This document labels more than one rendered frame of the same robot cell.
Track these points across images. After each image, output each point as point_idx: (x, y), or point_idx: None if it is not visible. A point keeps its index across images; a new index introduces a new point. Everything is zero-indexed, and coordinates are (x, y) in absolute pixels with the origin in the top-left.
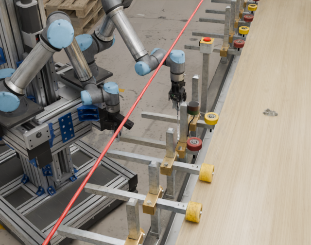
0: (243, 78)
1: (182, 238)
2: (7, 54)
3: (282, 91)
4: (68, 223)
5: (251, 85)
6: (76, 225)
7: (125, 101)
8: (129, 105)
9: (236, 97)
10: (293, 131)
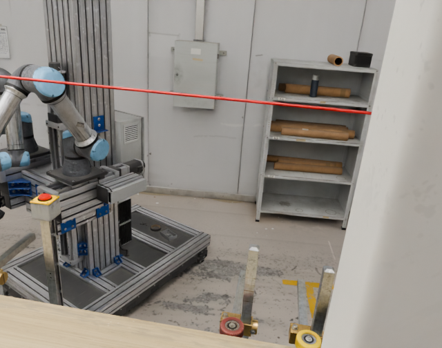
0: (67, 322)
1: None
2: None
3: None
4: (16, 281)
5: (33, 332)
6: (21, 291)
7: (287, 322)
8: (279, 328)
9: (1, 309)
10: None
